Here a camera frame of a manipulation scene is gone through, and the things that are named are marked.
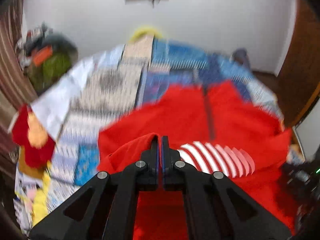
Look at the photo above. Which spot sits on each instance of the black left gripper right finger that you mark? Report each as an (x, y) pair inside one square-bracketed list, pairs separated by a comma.
[(215, 207)]

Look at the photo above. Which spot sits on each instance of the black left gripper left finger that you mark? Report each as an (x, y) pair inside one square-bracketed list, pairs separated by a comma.
[(105, 207)]

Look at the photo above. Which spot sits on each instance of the red striped hoodie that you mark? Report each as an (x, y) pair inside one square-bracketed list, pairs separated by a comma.
[(214, 130)]

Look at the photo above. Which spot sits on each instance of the red and orange plush toy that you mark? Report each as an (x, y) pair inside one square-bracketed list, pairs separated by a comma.
[(32, 136)]

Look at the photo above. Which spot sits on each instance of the brown wooden door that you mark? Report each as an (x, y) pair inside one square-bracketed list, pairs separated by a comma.
[(299, 76)]

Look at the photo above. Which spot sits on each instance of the blue patchwork bedspread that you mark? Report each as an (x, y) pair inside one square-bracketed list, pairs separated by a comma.
[(99, 90)]

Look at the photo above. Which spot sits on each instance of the grey-blue cloth on chair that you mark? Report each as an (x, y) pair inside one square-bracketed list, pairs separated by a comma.
[(240, 56)]

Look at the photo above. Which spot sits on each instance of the striped brown curtain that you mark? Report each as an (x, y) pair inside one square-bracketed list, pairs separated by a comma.
[(16, 89)]

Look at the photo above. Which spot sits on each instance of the clutter pile with green bag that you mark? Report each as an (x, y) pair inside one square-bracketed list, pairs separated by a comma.
[(44, 56)]

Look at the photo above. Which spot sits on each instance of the yellow pillow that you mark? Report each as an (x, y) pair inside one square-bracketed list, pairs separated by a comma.
[(145, 30)]

